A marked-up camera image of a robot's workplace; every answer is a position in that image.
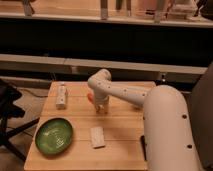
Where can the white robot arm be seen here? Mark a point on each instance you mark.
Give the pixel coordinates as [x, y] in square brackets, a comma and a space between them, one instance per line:
[168, 139]

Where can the black remote control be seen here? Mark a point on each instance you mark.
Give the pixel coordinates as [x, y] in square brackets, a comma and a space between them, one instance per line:
[143, 144]

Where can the white small bottle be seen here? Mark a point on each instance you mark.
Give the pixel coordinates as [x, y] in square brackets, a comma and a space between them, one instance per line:
[61, 98]

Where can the white sponge block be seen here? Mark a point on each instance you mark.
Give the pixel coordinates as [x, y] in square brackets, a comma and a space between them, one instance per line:
[97, 137]

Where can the black office chair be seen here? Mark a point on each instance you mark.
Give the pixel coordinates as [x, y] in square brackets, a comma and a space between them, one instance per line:
[8, 110]

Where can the green glazed bowl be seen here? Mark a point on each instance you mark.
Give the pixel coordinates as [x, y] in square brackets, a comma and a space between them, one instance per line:
[54, 136]

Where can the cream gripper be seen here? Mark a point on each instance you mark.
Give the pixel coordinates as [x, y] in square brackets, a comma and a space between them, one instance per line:
[102, 108]

